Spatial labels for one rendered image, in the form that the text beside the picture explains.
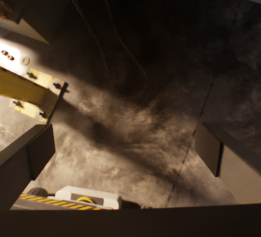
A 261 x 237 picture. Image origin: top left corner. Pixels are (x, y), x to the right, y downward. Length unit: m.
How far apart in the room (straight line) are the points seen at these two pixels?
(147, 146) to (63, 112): 0.44
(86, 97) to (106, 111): 0.13
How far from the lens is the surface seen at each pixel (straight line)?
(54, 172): 1.01
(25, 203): 0.71
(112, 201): 0.81
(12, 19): 0.91
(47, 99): 1.02
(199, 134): 0.16
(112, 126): 0.90
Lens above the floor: 0.89
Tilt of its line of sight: 79 degrees down
